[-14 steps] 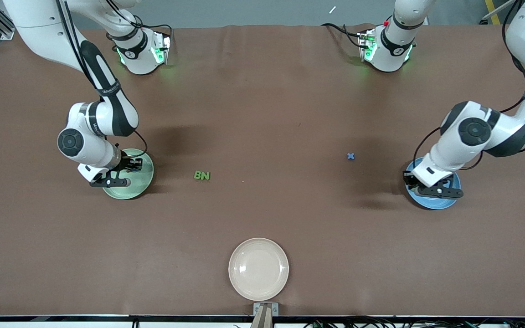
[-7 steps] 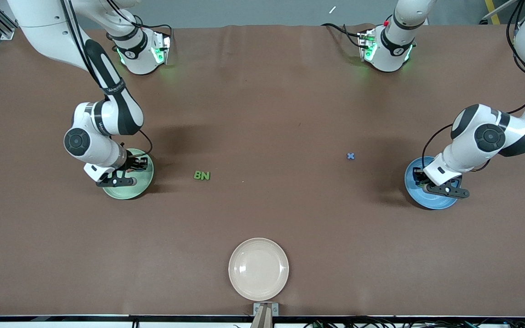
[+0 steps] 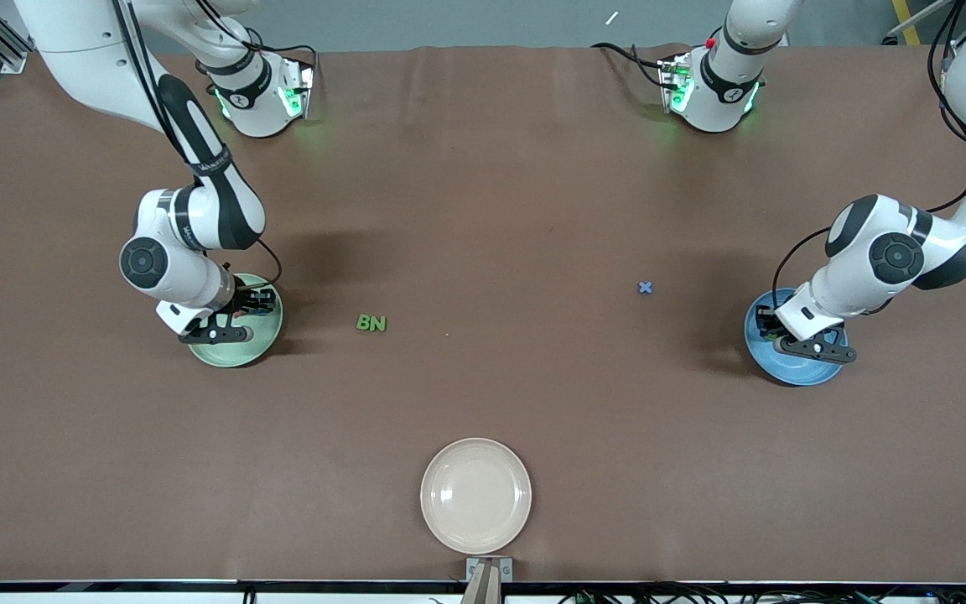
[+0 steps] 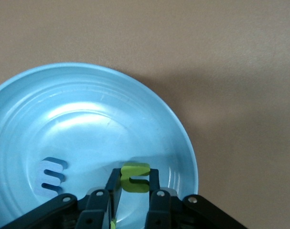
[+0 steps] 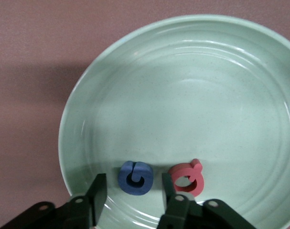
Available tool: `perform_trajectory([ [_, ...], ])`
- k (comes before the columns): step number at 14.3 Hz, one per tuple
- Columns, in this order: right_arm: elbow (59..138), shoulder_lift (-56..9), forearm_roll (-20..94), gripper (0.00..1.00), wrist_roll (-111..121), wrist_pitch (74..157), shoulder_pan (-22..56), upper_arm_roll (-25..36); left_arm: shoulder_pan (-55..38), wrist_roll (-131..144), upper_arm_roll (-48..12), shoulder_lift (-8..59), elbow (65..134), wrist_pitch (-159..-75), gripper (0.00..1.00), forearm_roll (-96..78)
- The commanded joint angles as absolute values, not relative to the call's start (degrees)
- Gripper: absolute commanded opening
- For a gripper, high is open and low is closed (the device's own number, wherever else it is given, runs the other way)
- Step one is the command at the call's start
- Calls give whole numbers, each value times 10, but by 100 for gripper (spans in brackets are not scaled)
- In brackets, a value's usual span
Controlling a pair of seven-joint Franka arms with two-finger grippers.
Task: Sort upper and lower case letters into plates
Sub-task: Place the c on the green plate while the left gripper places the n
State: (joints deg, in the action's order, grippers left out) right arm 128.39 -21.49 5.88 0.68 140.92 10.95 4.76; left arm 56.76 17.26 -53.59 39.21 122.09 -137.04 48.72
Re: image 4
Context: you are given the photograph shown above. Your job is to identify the green foam letter u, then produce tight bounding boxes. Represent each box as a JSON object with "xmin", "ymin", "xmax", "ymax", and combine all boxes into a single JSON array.
[{"xmin": 120, "ymin": 163, "xmax": 151, "ymax": 193}]

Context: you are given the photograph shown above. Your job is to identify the blue foam letter m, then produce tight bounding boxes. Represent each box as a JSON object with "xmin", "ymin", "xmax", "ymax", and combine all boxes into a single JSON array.
[{"xmin": 34, "ymin": 157, "xmax": 67, "ymax": 198}]

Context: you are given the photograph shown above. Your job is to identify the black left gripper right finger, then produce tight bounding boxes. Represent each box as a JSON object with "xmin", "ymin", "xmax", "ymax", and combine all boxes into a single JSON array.
[{"xmin": 144, "ymin": 168, "xmax": 249, "ymax": 229}]

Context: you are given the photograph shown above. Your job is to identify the blue plate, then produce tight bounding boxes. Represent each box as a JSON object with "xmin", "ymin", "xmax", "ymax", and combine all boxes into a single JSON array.
[{"xmin": 0, "ymin": 62, "xmax": 199, "ymax": 229}]

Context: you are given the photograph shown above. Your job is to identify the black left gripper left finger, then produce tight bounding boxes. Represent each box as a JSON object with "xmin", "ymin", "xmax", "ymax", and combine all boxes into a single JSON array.
[{"xmin": 0, "ymin": 168, "xmax": 123, "ymax": 229}]

